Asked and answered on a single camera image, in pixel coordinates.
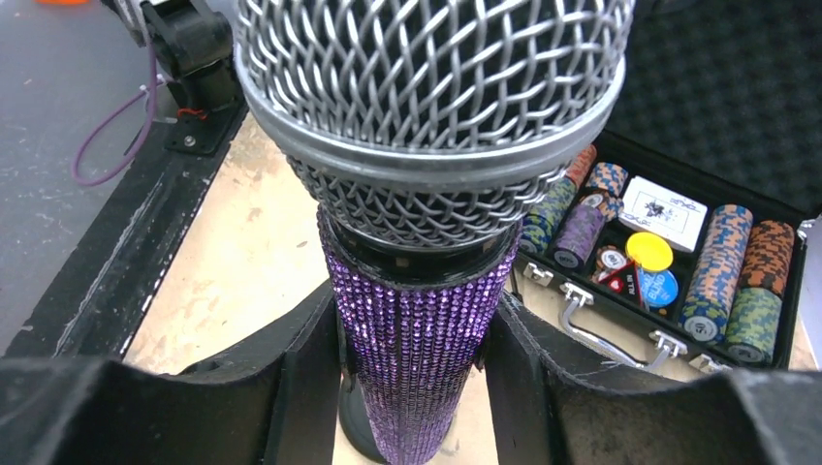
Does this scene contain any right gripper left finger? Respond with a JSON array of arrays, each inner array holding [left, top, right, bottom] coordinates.
[[1, 283, 340, 464]]

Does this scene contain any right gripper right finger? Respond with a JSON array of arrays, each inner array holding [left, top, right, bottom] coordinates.
[[485, 294, 821, 464]]

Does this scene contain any black round-base mic stand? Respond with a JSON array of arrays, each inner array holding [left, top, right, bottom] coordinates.
[[338, 375, 385, 464]]

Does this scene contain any purple glitter microphone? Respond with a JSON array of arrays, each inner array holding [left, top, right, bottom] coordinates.
[[235, 1, 636, 464]]

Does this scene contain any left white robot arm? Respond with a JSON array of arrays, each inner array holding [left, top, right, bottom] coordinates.
[[102, 0, 243, 156]]

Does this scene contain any blue poker chip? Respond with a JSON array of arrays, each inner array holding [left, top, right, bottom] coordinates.
[[639, 268, 680, 308]]

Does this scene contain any purple chip stack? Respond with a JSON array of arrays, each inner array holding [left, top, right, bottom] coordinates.
[[553, 203, 606, 270]]

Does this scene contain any yellow poker chip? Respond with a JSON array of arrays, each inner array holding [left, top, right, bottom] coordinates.
[[625, 232, 674, 272]]

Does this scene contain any blue orange chip stack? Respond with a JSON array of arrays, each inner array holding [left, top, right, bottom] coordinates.
[[680, 204, 753, 345]]

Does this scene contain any black poker chip case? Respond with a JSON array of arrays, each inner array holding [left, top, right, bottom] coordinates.
[[517, 1, 821, 373]]

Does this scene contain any green chip stack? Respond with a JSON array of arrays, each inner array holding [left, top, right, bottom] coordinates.
[[724, 288, 782, 364]]

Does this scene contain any white playing card deck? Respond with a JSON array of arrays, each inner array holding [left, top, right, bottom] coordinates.
[[618, 175, 708, 253]]

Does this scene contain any orange black chip stack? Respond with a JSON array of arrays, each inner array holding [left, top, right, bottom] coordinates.
[[739, 220, 795, 297]]

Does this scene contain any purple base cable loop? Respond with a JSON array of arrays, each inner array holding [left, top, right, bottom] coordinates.
[[70, 45, 162, 189]]

